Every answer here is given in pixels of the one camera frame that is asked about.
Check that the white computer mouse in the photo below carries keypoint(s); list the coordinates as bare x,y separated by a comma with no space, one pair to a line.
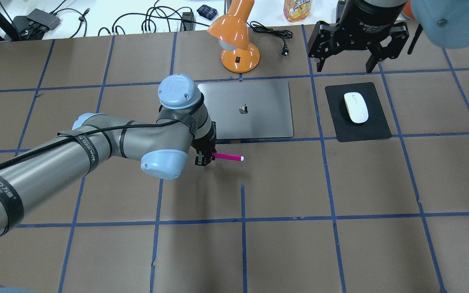
356,107

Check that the silver apple laptop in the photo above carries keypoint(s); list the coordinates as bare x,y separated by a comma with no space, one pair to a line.
250,109

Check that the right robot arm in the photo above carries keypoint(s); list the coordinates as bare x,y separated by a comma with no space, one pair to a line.
445,22

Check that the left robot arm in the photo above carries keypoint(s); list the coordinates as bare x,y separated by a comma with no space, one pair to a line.
29,180

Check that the pink highlighter pen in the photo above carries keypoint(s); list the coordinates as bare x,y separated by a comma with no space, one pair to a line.
228,157

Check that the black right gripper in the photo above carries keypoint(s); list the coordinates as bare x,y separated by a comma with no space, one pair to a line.
371,21

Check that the orange desk lamp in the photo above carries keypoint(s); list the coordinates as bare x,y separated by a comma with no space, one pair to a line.
238,55

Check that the black mousepad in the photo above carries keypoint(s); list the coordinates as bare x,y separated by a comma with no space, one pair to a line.
346,131

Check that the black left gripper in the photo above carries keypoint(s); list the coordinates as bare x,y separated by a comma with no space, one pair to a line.
202,148

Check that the yellow drink bottle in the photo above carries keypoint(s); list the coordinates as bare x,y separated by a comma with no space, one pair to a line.
296,10

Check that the dark blue small pouch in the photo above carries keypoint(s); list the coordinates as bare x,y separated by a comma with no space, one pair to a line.
207,12

